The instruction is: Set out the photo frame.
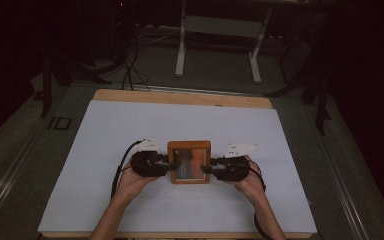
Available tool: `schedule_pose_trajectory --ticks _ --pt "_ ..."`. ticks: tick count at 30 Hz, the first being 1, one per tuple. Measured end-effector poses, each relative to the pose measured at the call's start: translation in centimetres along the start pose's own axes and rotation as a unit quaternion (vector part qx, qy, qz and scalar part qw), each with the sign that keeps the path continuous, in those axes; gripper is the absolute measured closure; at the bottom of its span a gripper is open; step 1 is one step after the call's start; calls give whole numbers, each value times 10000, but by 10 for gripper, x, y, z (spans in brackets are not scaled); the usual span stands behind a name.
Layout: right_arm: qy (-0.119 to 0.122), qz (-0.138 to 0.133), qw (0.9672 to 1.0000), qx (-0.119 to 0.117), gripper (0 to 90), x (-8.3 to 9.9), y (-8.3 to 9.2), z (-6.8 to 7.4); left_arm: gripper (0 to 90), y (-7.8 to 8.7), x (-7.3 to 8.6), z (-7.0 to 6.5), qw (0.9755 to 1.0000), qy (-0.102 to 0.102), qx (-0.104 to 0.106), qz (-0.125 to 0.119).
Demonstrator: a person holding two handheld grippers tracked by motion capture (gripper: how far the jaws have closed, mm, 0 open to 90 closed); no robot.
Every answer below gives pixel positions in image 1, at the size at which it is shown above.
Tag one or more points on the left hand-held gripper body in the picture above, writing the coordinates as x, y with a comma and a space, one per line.
146, 165

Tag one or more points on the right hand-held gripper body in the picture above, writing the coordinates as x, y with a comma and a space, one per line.
233, 168

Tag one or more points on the person's left hand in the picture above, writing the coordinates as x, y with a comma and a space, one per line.
131, 183

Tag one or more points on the person's right hand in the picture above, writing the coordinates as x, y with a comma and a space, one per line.
251, 190

